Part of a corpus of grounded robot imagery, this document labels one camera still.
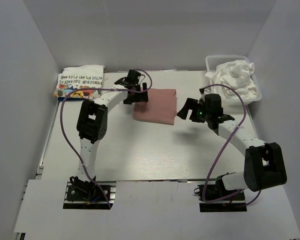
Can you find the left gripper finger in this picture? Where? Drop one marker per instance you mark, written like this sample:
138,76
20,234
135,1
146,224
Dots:
130,100
142,97

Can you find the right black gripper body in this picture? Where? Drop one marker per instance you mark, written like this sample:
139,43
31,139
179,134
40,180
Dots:
199,114

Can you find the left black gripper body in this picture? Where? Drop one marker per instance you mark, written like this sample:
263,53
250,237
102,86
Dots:
138,87

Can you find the pink t shirt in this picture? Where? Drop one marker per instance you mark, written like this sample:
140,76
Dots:
161,107

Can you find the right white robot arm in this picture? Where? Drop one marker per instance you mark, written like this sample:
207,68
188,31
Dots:
264,165

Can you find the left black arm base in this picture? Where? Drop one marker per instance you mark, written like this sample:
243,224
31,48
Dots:
85,195

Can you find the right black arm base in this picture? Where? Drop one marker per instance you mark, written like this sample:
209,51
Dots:
216,190

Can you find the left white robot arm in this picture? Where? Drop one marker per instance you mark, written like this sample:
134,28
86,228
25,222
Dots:
93,119

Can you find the folded printed white t shirt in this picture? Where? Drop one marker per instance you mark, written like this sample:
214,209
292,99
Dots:
83,78

